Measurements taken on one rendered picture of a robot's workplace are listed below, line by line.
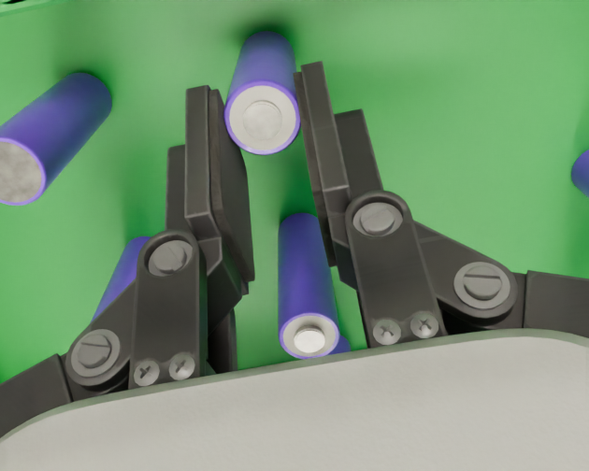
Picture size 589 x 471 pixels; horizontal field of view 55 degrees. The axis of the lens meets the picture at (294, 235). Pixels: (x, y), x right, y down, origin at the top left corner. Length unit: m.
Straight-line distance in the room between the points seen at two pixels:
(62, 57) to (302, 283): 0.11
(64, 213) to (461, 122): 0.15
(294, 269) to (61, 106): 0.08
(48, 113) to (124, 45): 0.05
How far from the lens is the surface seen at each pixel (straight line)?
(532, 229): 0.24
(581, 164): 0.23
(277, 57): 0.16
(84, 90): 0.19
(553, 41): 0.22
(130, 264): 0.21
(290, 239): 0.20
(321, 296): 0.17
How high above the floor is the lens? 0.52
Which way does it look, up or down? 61 degrees down
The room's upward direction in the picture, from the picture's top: 177 degrees clockwise
